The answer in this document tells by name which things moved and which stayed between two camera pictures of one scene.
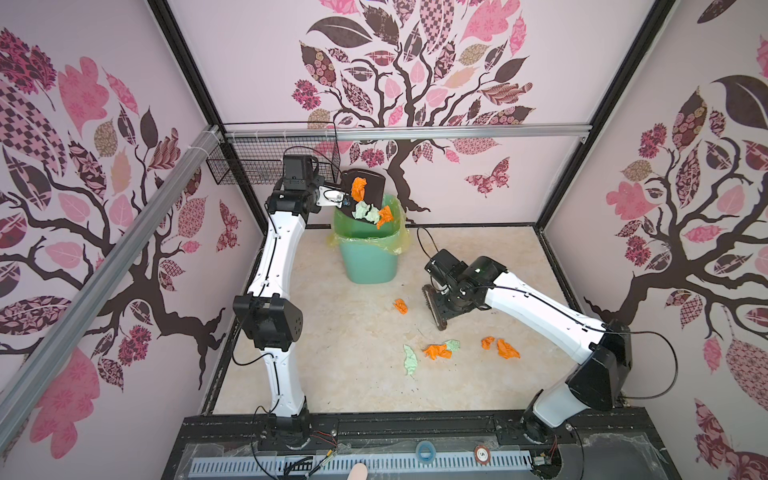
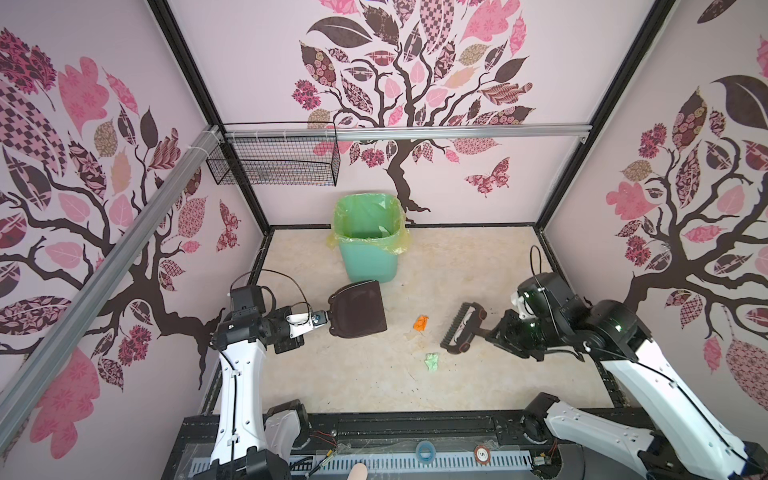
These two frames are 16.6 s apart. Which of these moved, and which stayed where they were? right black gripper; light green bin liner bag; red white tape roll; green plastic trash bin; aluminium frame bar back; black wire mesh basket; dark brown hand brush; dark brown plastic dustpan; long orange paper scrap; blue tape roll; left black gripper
Moved: dark brown plastic dustpan; right black gripper; long orange paper scrap; dark brown hand brush; left black gripper
Stayed: aluminium frame bar back; green plastic trash bin; black wire mesh basket; light green bin liner bag; blue tape roll; red white tape roll
